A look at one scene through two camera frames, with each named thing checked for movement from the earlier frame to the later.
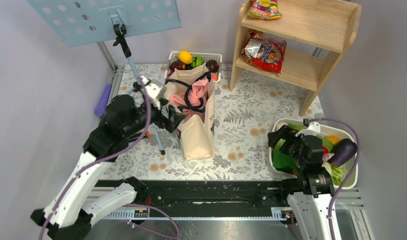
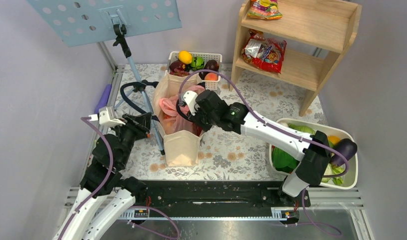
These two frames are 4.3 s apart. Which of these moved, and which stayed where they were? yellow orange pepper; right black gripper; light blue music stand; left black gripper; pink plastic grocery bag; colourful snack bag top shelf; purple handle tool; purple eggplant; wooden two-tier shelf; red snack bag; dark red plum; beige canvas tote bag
Moved: right black gripper; pink plastic grocery bag; beige canvas tote bag; left black gripper
Stayed: dark red plum; yellow orange pepper; light blue music stand; purple eggplant; wooden two-tier shelf; purple handle tool; colourful snack bag top shelf; red snack bag
